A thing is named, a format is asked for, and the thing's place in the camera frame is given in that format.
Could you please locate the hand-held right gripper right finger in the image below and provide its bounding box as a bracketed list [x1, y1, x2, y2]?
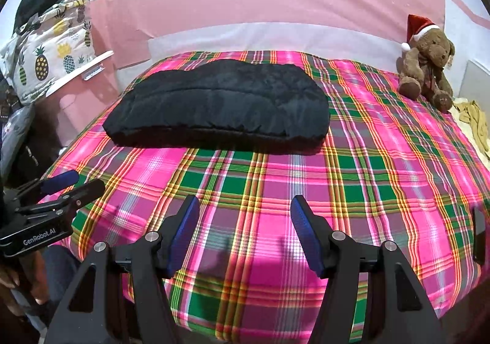
[290, 195, 447, 344]

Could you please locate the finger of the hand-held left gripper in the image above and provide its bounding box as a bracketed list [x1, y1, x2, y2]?
[16, 179, 106, 215]
[8, 170, 80, 202]

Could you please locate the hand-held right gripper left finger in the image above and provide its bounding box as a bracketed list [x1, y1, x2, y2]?
[44, 195, 202, 344]

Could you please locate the black puffer jacket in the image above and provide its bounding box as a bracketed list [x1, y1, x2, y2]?
[103, 59, 332, 155]

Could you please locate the person's left hand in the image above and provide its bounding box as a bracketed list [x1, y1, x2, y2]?
[0, 254, 36, 316]

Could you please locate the black bag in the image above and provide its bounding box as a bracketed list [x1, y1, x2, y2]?
[19, 107, 59, 177]

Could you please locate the person's left leg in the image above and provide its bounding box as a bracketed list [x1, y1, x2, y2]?
[11, 244, 83, 333]

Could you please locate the pink green plaid bed sheet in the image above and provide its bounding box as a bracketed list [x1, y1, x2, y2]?
[40, 49, 490, 341]

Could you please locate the grey floral cloth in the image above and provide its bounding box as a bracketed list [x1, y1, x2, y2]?
[0, 103, 36, 176]

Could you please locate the pineapple print pillow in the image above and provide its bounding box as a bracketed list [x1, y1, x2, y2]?
[0, 0, 96, 105]

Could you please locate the black flat device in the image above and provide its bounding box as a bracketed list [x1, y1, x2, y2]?
[473, 206, 487, 266]

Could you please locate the yellow cloth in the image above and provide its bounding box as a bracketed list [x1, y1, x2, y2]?
[452, 98, 490, 161]

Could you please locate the brown teddy bear santa hat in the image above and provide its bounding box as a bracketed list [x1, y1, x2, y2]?
[397, 14, 456, 113]

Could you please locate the white panel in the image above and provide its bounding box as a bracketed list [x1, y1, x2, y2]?
[457, 59, 490, 103]

